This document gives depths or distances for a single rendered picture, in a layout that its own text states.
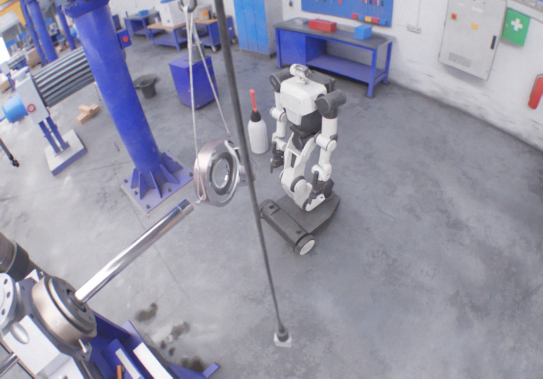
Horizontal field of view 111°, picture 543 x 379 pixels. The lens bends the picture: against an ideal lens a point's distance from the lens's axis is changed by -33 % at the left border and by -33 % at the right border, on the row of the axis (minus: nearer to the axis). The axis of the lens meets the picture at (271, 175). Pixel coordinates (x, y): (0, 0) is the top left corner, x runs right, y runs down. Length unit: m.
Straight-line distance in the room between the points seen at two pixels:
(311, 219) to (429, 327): 1.36
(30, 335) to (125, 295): 1.52
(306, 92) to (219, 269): 1.60
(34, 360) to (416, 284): 2.53
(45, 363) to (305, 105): 1.83
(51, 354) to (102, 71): 2.09
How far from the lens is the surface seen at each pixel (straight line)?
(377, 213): 2.76
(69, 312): 1.33
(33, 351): 1.36
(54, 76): 4.46
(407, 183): 3.14
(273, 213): 2.44
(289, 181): 2.04
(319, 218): 2.43
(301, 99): 1.62
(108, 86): 2.61
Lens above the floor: 2.13
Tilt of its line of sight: 45 degrees down
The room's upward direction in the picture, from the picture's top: 6 degrees counter-clockwise
